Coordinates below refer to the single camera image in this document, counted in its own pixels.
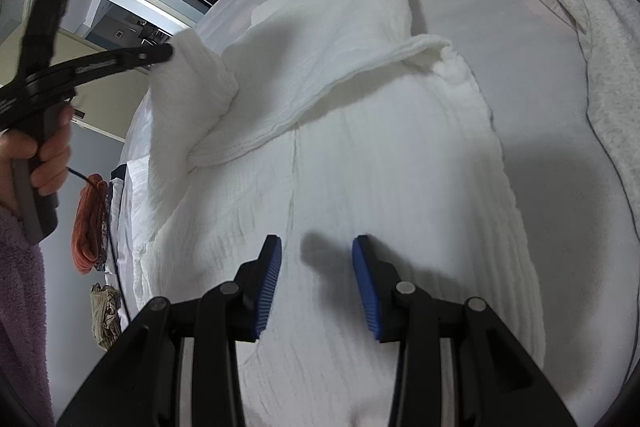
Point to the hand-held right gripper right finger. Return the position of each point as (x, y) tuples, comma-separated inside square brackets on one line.
[(365, 287)]

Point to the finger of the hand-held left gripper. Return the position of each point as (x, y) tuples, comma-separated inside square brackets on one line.
[(125, 59)]

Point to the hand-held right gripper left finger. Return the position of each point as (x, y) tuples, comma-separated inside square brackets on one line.
[(270, 287)]

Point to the white textured hooded garment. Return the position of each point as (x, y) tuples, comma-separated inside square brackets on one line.
[(375, 147)]

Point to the person's left forearm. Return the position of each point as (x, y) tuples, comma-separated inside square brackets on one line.
[(22, 317)]

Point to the dark patterned folded clothes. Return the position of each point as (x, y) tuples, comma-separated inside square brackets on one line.
[(106, 254)]

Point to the person's left hand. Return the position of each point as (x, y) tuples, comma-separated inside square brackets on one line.
[(52, 162)]

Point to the dark chair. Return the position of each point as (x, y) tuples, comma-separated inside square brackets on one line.
[(150, 34)]

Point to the beige door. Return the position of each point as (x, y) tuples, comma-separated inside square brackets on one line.
[(107, 102)]

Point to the orange towel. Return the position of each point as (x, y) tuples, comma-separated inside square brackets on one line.
[(87, 227)]

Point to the beige patterned cloth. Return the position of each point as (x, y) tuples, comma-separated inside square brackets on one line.
[(105, 317)]

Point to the grey speckled garment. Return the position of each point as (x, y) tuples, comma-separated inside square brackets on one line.
[(600, 72)]

